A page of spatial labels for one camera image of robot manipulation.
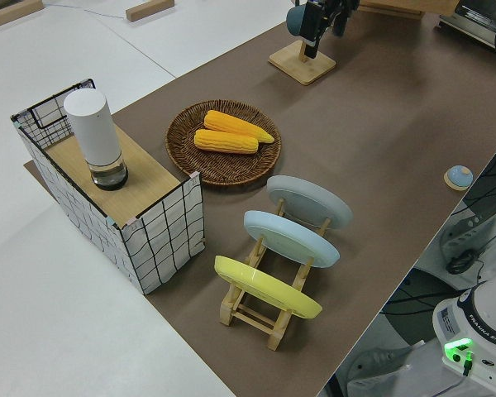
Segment yellow corn cob pointed tip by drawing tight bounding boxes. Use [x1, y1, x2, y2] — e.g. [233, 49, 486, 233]
[203, 109, 276, 145]

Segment brown table mat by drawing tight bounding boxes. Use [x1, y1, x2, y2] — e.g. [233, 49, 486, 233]
[23, 0, 496, 397]

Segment blue dome bell wooden base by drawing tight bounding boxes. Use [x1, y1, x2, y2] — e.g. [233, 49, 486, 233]
[443, 165, 475, 192]

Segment yellow corn cob blunt end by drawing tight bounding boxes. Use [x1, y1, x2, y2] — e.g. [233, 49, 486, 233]
[193, 128, 260, 155]

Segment light blue plate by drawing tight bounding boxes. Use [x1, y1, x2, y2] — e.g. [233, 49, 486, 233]
[242, 209, 341, 270]

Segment thin blue wire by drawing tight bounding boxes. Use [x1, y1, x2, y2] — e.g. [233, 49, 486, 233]
[44, 1, 127, 20]

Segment long wooden block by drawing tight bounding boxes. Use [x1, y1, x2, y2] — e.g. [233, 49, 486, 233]
[125, 0, 176, 22]
[0, 0, 45, 30]

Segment yellow plate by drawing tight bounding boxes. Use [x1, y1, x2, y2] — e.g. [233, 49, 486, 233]
[213, 255, 324, 321]

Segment grey plate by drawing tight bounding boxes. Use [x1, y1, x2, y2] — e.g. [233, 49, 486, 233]
[266, 175, 353, 232]

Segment black wire rack wooden shelf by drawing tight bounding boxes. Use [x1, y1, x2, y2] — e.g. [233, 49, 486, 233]
[10, 77, 206, 296]

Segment light wooden cabinet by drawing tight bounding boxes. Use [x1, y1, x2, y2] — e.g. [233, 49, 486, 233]
[357, 0, 427, 20]

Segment wooden plate rack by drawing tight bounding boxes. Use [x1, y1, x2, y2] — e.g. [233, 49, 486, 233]
[219, 197, 332, 352]

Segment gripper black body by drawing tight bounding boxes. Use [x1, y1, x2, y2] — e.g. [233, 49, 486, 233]
[309, 0, 360, 30]

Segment white cylindrical bottle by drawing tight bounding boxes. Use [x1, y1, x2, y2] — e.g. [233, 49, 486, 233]
[63, 88, 130, 192]

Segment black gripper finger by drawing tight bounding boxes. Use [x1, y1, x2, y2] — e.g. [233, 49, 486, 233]
[331, 7, 351, 38]
[300, 1, 322, 60]

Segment dark blue mug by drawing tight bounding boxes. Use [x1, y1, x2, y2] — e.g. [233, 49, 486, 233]
[286, 4, 308, 39]

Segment black coiled cable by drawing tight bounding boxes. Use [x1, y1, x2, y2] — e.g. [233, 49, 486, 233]
[445, 249, 481, 275]

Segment wooden mug stand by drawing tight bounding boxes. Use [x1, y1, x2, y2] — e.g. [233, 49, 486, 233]
[268, 36, 337, 87]

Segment round brown wicker basket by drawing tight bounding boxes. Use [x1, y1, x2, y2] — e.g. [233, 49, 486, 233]
[165, 98, 283, 190]

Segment white toaster oven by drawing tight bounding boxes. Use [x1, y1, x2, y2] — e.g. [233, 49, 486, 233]
[437, 0, 496, 49]

